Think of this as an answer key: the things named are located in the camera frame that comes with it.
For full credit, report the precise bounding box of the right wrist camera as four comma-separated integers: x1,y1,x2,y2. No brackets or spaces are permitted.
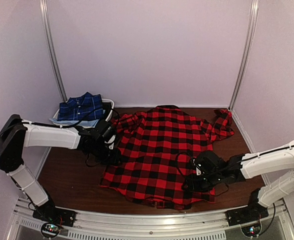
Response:
193,151,226,176

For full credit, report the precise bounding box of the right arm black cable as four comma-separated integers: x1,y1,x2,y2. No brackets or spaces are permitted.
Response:
174,143,294,198

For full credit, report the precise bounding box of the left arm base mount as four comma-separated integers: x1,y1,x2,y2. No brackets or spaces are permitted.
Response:
32,201,76,227

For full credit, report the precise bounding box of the circuit board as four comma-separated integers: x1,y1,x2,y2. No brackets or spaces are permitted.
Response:
241,223,262,238
40,222,61,239

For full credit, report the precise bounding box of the light blue shirt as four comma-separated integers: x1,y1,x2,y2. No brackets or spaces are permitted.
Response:
49,118,99,128

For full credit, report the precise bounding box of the aluminium front rail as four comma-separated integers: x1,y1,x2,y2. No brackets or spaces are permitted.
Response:
5,198,294,240

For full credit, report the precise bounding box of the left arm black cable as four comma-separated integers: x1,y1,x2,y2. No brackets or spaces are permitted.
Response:
0,107,121,171

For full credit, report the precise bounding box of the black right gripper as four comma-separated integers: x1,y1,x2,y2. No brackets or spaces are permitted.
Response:
181,171,222,193

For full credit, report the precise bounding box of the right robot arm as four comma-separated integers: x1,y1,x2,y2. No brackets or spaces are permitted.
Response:
182,140,294,221

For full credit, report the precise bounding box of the aluminium frame post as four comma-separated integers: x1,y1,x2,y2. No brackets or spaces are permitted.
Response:
229,0,259,111
39,0,67,102

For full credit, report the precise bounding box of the blue plaid shirt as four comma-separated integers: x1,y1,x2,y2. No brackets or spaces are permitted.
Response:
57,92,104,121

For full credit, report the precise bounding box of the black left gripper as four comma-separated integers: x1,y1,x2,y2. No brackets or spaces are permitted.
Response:
91,140,123,166

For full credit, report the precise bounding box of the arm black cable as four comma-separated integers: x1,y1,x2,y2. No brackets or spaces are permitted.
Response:
174,143,294,198
0,107,121,171

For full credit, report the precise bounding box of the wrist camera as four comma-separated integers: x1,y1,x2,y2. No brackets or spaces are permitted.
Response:
193,151,226,176
94,119,116,146

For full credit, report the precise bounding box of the left circuit board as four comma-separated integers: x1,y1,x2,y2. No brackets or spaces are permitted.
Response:
40,222,61,239

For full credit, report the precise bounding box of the right circuit board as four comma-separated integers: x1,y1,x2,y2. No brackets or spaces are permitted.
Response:
241,223,262,238

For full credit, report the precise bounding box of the right aluminium frame post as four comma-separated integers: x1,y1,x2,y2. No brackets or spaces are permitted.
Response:
229,0,259,111

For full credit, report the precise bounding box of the red black plaid shirt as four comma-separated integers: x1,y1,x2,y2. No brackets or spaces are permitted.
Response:
100,105,234,210

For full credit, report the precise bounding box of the left aluminium frame post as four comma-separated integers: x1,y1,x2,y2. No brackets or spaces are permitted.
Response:
39,0,67,102

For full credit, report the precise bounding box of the white plastic basin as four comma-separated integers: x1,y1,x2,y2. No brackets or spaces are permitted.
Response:
52,98,115,122

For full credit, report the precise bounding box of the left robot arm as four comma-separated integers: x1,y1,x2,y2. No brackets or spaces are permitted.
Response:
0,114,121,222

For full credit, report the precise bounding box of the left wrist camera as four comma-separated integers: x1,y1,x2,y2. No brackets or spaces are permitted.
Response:
94,119,116,146

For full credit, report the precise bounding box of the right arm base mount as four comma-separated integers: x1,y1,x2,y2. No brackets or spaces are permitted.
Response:
226,188,269,226

